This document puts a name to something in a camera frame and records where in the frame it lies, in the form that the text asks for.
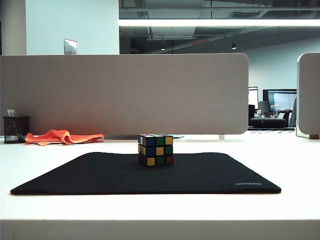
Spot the multicolour Rubik's cube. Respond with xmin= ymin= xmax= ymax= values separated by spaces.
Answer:
xmin=137 ymin=133 xmax=175 ymax=168

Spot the black UGREEN mouse pad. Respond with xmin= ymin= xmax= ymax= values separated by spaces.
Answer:
xmin=10 ymin=151 xmax=282 ymax=196

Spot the wide grey desk divider panel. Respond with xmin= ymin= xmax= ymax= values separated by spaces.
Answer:
xmin=0 ymin=52 xmax=250 ymax=136

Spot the dark flat monitor base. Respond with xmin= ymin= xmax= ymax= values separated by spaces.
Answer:
xmin=104 ymin=134 xmax=185 ymax=140

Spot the white-framed computer monitor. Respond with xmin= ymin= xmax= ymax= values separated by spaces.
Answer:
xmin=248 ymin=86 xmax=259 ymax=109

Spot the orange cloth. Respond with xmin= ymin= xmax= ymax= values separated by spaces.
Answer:
xmin=25 ymin=129 xmax=105 ymax=146

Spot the black round cushion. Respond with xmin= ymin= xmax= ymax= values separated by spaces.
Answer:
xmin=249 ymin=117 xmax=288 ymax=129

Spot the long white ceiling light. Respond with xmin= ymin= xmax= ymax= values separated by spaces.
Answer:
xmin=118 ymin=18 xmax=320 ymax=27

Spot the black computer monitor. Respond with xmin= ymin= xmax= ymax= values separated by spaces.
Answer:
xmin=262 ymin=88 xmax=298 ymax=112

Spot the black mesh pen holder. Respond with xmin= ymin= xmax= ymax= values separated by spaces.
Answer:
xmin=2 ymin=115 xmax=31 ymax=144

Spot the narrow grey desk divider panel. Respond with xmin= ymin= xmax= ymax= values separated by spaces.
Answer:
xmin=296 ymin=52 xmax=320 ymax=139

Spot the metal wall switch plate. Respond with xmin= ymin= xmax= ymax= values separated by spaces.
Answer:
xmin=63 ymin=38 xmax=78 ymax=55

